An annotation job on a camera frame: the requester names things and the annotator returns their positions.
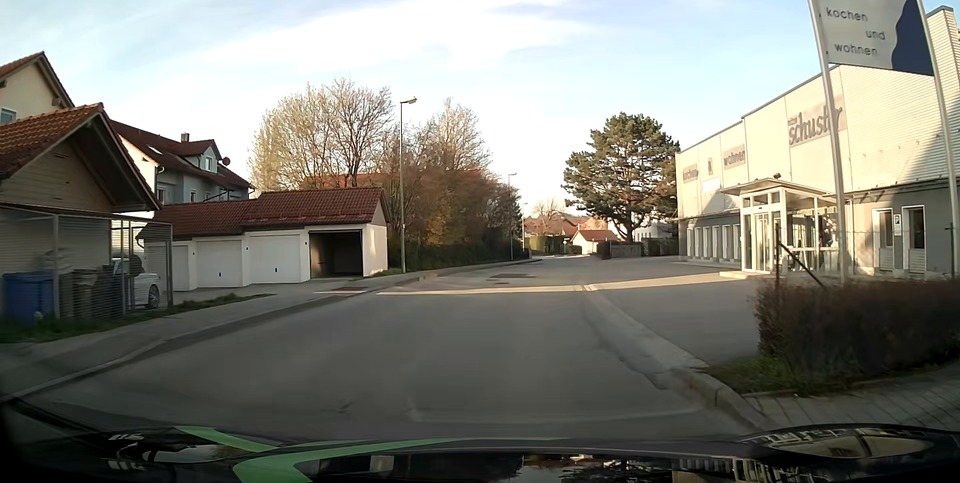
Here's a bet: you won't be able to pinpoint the car's own bonnet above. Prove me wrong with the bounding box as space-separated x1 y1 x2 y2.
0 399 960 483

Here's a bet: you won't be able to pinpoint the white furniture store building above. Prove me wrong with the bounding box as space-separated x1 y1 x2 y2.
674 6 960 279

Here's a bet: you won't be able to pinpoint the grey house dark red roof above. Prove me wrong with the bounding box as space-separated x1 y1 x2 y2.
111 120 255 206

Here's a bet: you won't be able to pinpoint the dark low hedge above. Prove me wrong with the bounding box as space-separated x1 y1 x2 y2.
754 278 960 379

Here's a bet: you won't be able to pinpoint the tall grey lamp post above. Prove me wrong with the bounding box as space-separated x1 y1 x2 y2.
397 97 418 274

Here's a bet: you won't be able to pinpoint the grey asphalt road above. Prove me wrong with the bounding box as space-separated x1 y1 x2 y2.
30 255 762 440

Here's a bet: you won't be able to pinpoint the white parked car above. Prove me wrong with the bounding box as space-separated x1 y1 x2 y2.
111 258 163 310

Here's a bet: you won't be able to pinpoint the blue waste container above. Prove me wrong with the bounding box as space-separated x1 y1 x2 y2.
1 271 55 322

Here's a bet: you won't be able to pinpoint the grey pavement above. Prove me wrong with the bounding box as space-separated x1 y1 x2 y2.
0 258 541 398

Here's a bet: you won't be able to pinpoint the group of bare trees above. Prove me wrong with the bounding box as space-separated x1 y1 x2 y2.
247 78 524 268

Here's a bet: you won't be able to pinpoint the white garage building red roof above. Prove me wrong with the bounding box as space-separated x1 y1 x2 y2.
138 187 390 292

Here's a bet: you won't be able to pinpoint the beige house with carport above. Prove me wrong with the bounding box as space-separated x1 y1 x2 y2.
0 52 174 320

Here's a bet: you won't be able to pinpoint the grass patch under hedge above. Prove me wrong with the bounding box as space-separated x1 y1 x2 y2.
705 354 849 397

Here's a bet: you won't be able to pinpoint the large white billboard on posts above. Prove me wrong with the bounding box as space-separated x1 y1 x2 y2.
793 0 960 287

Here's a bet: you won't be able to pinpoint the paved block pavement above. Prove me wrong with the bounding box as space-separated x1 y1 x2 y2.
746 370 960 433

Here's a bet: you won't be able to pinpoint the wire mesh fence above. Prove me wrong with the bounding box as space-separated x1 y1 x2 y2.
52 217 175 319

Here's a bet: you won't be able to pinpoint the large dark pine tree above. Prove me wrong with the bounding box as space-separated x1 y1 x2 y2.
561 112 681 243

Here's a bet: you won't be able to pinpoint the dark green hedge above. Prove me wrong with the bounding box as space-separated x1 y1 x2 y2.
387 238 530 272

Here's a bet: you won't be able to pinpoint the distant lamp post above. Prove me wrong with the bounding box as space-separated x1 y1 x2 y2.
507 172 519 262

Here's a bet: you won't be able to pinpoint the distant houses with red roofs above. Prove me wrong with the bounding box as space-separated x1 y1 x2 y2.
522 214 675 256

